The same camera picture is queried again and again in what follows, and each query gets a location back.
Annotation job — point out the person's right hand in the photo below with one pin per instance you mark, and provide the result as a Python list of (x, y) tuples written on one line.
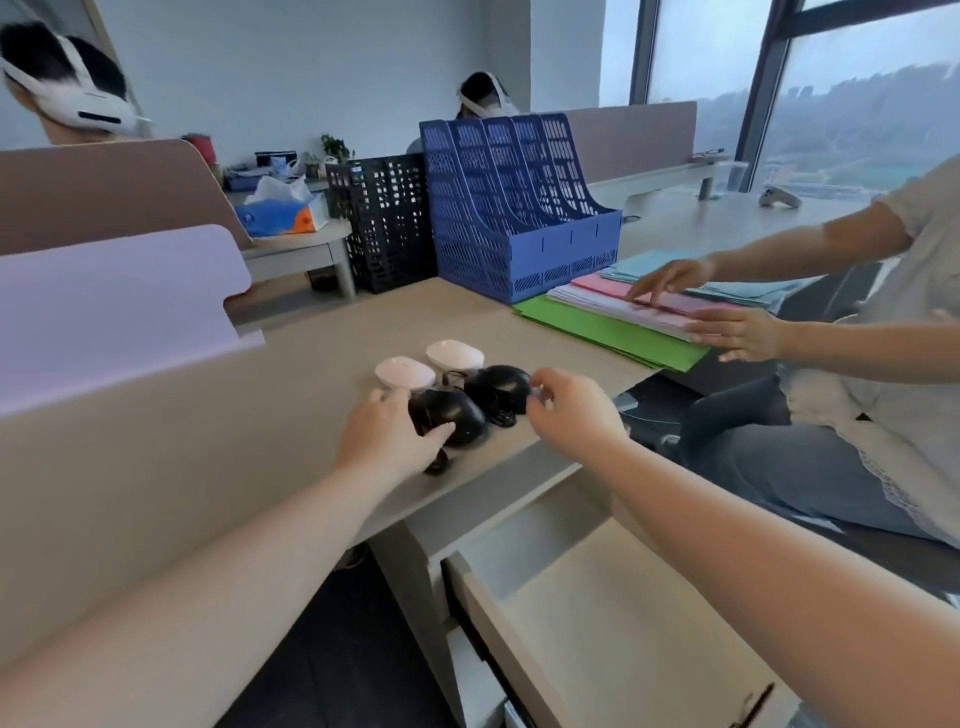
[(581, 412)]

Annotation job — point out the person's left hand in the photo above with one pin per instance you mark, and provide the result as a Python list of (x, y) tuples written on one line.
[(379, 446)]

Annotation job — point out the person's right thumb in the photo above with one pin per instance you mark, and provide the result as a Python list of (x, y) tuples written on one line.
[(538, 414)]

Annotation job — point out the person's left thumb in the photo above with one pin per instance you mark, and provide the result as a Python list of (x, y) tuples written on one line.
[(437, 442)]

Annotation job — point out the black computer mouse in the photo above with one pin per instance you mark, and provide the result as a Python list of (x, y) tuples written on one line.
[(454, 416), (499, 386)]

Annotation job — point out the person's right forearm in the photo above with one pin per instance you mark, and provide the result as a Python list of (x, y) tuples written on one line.
[(765, 585)]

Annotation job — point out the person's left forearm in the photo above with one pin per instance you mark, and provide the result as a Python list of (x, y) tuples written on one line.
[(187, 600)]

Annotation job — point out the white computer mouse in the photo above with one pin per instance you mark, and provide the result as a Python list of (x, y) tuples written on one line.
[(405, 372), (454, 355)]

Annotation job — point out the green paper folder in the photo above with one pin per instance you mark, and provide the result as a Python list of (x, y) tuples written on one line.
[(600, 330)]

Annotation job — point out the white paper stack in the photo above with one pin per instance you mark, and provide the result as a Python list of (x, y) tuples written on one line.
[(622, 309)]

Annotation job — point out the pink paper folder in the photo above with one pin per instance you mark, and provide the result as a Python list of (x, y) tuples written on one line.
[(607, 287)]

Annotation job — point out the light blue paper folders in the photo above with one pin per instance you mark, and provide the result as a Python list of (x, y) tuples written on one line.
[(652, 264)]

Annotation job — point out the blue plastic file rack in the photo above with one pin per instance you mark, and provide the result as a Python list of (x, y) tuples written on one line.
[(517, 225)]

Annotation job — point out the open white desk drawer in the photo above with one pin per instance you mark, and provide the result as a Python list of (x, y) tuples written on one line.
[(600, 622)]

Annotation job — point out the black plastic file rack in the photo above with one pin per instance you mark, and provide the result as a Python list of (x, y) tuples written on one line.
[(390, 225)]

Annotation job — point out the blue and orange tissue box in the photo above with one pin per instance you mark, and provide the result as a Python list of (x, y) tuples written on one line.
[(281, 214)]

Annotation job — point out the grey desk divider panel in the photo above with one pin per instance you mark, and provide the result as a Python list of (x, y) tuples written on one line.
[(630, 139)]

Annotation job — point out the small green potted plant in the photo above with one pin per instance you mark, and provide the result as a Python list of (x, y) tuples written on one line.
[(336, 147)]

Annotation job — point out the white head-worn headset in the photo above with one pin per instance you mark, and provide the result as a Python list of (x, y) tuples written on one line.
[(90, 109), (491, 105)]

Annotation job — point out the white handheld controller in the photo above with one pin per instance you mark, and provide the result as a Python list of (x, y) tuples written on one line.
[(780, 197)]

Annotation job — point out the lilac desk divider panel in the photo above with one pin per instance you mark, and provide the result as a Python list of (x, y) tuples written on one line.
[(112, 307)]

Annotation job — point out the black pen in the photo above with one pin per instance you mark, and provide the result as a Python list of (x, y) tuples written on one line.
[(754, 705)]

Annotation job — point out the brown desk divider panel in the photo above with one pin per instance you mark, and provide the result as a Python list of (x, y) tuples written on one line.
[(97, 187)]

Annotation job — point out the dark window frame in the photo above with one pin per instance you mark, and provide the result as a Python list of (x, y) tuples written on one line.
[(761, 97)]

